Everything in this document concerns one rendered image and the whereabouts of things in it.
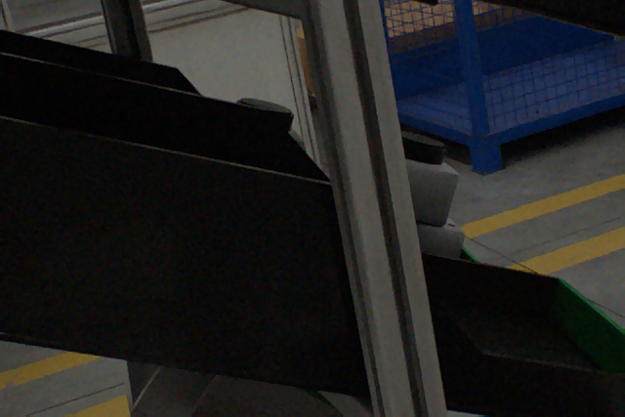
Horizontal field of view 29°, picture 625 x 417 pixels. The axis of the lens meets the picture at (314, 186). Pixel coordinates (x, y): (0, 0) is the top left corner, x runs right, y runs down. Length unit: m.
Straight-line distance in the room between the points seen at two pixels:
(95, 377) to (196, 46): 1.36
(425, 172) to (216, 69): 3.82
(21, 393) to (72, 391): 0.17
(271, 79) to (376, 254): 4.13
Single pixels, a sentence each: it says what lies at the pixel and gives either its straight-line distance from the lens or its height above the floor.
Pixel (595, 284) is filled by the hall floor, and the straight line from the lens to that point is 3.62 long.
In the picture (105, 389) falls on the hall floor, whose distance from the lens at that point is 3.53.
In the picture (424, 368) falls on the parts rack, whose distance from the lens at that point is 0.41.
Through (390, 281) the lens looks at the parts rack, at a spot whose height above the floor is 1.29.
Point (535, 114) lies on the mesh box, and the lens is 4.80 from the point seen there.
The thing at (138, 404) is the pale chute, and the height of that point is 1.19.
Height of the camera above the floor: 1.44
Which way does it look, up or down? 17 degrees down
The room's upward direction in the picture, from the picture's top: 11 degrees counter-clockwise
